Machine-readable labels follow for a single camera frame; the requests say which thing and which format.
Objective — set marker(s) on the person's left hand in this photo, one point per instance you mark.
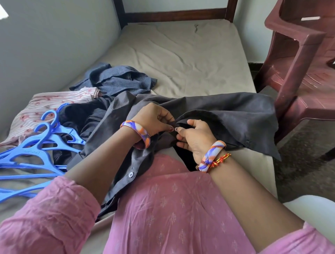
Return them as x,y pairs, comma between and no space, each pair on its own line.
152,120

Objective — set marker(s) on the person's right hand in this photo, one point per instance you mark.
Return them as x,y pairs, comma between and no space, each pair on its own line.
198,141

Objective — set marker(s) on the grey button shirt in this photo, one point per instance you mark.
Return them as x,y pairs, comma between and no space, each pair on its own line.
241,118

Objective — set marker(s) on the blue striped shirt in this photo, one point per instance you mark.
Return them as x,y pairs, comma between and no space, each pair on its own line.
115,78

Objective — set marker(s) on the pink floral striped garment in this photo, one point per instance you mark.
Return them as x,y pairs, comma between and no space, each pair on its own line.
47,107

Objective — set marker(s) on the pile of blue hangers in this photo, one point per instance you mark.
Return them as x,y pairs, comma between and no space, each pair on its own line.
31,149

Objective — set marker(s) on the person's left forearm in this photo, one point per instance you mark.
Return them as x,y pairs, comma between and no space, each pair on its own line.
104,165

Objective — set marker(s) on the person's right forearm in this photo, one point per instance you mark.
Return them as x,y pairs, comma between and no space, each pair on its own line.
251,201

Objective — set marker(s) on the bed with beige sheet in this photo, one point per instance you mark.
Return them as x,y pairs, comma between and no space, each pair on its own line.
188,57

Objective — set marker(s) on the dark wooden bed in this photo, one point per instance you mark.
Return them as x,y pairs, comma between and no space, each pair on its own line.
172,14

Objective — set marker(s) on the striped orange purple bangle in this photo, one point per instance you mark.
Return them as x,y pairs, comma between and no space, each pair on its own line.
137,132

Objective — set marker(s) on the striped white purple bangle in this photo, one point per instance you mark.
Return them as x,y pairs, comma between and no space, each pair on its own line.
212,154

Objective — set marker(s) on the maroon plastic chair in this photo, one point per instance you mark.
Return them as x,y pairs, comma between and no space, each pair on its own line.
303,78

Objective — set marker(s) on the white trousers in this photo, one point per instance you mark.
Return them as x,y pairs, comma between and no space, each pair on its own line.
314,214

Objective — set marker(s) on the white framed window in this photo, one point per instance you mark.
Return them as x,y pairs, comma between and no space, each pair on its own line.
3,13

